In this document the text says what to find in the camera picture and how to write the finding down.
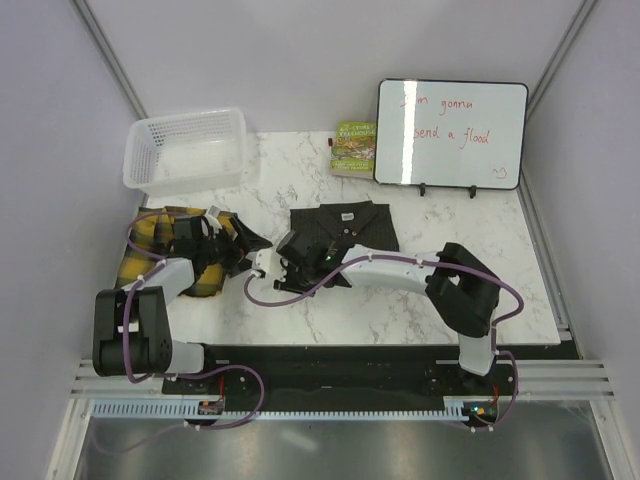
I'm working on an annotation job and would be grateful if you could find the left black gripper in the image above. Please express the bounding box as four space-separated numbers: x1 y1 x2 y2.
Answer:
197 215 269 277

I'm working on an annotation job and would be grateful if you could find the black pinstriped long sleeve shirt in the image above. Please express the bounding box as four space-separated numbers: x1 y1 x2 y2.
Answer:
290 201 400 280

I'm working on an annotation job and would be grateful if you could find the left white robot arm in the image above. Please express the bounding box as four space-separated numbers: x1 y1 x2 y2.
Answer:
92 212 273 393

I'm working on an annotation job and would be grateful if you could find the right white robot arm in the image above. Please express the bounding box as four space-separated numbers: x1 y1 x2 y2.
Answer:
274 231 500 394

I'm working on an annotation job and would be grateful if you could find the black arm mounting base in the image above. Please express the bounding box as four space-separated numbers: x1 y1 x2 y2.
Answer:
161 346 515 411

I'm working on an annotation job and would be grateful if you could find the yellow plaid folded shirt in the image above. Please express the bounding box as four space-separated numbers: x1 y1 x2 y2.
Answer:
115 206 227 298

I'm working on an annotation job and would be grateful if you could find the white plastic basket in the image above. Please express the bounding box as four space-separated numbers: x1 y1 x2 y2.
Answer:
122 108 247 197

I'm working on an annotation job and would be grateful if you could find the green children's book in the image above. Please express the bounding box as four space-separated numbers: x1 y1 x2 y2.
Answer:
329 121 377 180

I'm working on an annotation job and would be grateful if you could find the whiteboard with red writing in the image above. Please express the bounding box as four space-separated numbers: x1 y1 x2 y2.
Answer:
373 79 529 191

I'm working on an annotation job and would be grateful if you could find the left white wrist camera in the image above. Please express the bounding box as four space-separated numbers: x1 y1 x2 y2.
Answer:
205 206 222 237

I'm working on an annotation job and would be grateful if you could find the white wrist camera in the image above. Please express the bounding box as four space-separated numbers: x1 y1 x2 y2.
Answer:
252 248 288 281
205 206 222 237

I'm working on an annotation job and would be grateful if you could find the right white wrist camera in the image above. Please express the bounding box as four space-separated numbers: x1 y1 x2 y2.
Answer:
252 248 288 281

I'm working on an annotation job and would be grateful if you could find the white slotted cable duct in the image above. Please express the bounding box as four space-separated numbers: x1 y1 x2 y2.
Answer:
91 398 478 422

